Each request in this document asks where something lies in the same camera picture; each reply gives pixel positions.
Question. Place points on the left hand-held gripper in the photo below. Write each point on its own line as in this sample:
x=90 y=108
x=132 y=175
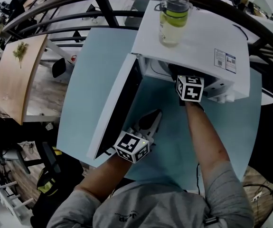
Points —
x=131 y=147

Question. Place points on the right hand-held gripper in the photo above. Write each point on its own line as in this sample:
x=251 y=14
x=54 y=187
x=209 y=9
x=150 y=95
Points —
x=189 y=89

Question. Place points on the white microwave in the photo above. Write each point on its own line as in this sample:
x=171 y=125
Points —
x=202 y=32

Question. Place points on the person's right forearm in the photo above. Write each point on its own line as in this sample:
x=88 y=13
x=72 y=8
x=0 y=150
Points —
x=205 y=136

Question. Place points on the person's left forearm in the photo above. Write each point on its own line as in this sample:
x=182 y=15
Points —
x=103 y=174

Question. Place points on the glass microwave turntable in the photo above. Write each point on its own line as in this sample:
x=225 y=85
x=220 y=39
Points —
x=157 y=68

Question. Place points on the clear green water bottle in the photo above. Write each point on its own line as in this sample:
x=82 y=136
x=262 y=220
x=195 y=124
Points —
x=172 y=32

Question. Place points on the person's grey shirt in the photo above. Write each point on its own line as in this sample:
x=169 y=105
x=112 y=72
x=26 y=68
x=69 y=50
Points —
x=155 y=208

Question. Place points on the black waste bin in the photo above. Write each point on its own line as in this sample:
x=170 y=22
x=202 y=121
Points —
x=58 y=68

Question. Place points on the black office chair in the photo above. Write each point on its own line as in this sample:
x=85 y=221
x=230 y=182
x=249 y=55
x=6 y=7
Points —
x=52 y=160

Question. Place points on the black metal railing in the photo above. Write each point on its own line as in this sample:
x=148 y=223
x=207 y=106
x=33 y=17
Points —
x=106 y=11

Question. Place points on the white power strip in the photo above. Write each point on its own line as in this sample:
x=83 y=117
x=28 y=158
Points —
x=257 y=196

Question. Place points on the wooden table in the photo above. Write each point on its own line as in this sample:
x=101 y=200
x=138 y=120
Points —
x=17 y=84

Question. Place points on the green plant sprig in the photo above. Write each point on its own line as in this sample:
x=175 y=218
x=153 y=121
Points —
x=20 y=51

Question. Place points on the white wooden rack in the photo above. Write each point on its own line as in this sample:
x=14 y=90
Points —
x=8 y=198

